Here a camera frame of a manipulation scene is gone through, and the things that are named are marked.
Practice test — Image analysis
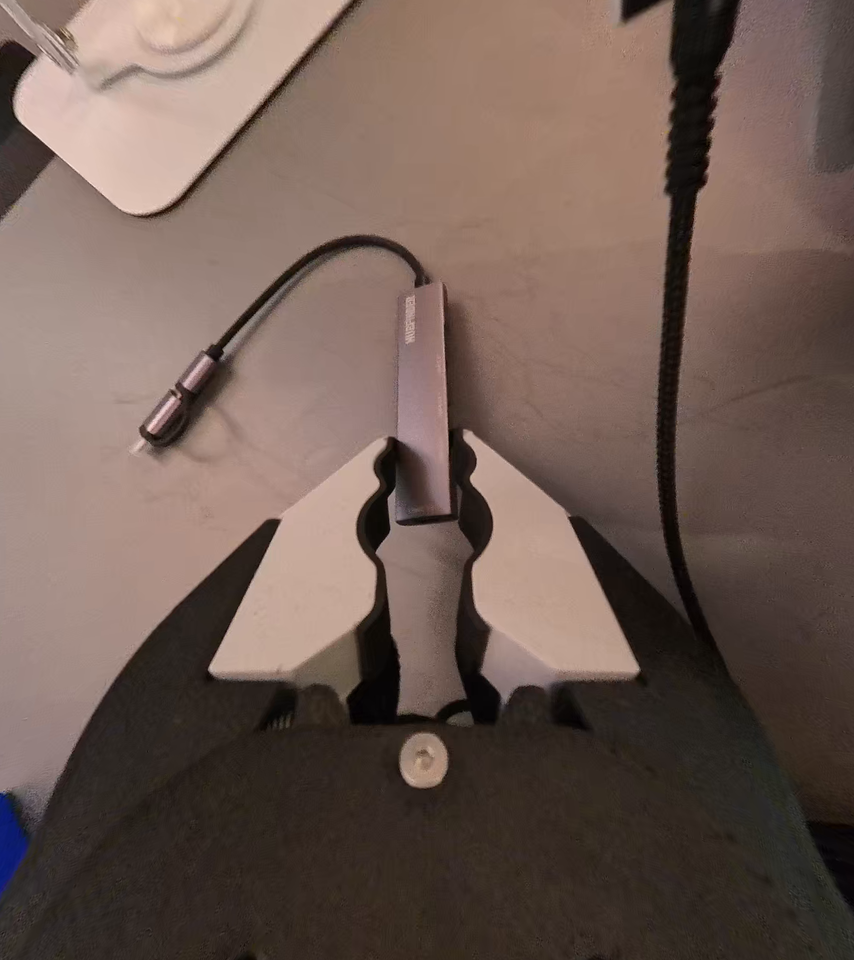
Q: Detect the grey usb hub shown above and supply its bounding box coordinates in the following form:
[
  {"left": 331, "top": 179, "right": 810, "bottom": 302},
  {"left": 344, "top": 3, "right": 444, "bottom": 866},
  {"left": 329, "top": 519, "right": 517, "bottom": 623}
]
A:
[{"left": 129, "top": 236, "right": 465, "bottom": 528}]

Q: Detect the black cable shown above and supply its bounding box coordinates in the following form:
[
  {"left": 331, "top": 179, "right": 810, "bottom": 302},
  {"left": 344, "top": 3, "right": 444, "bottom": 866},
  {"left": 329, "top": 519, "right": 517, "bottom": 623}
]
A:
[{"left": 655, "top": 0, "right": 744, "bottom": 665}]

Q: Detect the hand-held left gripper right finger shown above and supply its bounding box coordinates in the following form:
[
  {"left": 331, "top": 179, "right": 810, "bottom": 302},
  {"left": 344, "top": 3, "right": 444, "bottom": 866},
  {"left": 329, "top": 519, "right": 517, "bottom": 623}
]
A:
[{"left": 455, "top": 429, "right": 641, "bottom": 712}]

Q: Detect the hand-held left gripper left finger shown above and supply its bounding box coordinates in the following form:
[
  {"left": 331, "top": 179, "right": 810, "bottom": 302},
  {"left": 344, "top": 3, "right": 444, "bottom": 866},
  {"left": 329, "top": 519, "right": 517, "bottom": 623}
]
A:
[{"left": 208, "top": 437, "right": 398, "bottom": 712}]

